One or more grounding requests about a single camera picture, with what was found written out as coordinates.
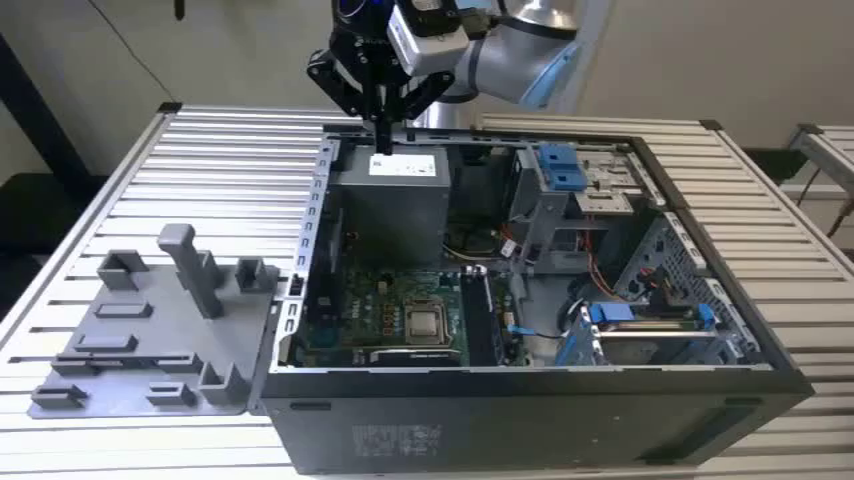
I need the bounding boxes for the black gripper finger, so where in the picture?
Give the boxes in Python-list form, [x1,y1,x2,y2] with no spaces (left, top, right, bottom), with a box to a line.
[306,48,387,156]
[385,71,457,156]

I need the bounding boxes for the black case fan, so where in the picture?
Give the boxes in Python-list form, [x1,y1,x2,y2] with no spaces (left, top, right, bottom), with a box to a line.
[311,204,349,321]

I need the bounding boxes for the silver CPU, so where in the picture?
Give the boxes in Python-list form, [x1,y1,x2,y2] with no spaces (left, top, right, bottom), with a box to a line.
[407,310,446,342]

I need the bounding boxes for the black metal stand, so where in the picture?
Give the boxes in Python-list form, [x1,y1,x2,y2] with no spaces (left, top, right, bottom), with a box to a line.
[0,32,112,321]

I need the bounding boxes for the metal disk cage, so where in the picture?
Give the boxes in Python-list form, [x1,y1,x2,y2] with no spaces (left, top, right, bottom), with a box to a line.
[557,299,762,370]

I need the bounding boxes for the metal slat side table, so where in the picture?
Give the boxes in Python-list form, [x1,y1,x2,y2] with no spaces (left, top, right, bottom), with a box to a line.
[784,122,854,201]

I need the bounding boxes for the blue plastic bay latch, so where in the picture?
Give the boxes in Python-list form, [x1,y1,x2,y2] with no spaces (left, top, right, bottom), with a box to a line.
[537,143,589,194]

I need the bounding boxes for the multicoloured power wire bundle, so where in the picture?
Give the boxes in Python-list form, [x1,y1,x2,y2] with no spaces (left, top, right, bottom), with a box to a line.
[443,224,529,261]

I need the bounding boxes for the black graphics card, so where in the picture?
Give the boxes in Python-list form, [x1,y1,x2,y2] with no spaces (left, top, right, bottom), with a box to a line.
[293,344,469,369]

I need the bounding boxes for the pale grey wrist camera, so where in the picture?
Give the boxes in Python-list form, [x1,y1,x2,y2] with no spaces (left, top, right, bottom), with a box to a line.
[386,0,473,77]

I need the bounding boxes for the grey plastic parts rack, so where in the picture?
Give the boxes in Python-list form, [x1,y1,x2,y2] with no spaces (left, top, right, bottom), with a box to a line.
[26,223,282,419]

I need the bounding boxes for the metal CPU socket cover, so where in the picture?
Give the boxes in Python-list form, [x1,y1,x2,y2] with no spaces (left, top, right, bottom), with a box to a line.
[399,297,453,348]

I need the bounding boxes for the black open PC case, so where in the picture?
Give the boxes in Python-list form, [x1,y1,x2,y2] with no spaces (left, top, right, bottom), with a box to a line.
[250,122,817,476]

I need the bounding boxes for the black RAM slot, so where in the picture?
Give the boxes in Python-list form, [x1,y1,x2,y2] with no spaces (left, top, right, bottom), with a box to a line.
[483,272,503,366]

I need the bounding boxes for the grey power supply unit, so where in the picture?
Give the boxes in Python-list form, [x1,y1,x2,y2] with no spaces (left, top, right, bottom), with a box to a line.
[330,147,455,269]

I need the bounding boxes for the grey metal drive cage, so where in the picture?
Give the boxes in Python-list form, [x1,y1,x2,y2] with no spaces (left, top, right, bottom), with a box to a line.
[510,142,662,274]

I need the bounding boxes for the green motherboard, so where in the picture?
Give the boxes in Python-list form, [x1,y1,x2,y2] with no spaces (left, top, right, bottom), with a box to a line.
[293,264,529,369]

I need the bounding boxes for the hard disk in blue carrier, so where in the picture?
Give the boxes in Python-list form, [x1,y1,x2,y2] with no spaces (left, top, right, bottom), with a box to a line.
[579,299,720,366]

